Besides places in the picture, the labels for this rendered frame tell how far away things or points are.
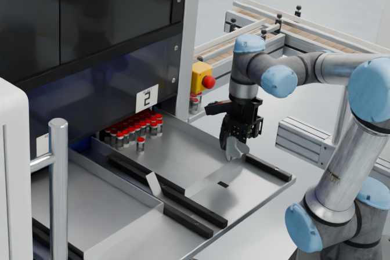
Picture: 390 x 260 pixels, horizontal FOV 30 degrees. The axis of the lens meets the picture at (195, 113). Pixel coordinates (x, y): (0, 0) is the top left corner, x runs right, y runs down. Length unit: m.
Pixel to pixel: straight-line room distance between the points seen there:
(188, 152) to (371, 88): 0.77
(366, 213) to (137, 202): 0.55
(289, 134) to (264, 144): 0.92
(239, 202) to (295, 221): 0.23
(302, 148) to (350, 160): 1.40
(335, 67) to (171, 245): 0.56
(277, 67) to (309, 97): 2.69
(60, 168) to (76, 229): 0.76
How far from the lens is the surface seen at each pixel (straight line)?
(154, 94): 2.01
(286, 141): 2.94
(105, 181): 1.89
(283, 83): 1.70
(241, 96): 1.82
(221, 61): 2.45
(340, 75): 1.69
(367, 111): 1.41
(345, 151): 1.52
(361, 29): 5.54
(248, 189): 1.91
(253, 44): 1.76
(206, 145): 2.07
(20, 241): 0.99
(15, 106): 0.87
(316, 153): 2.88
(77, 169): 1.93
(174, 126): 2.14
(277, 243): 3.18
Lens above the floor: 1.96
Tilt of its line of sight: 29 degrees down
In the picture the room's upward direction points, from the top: 6 degrees clockwise
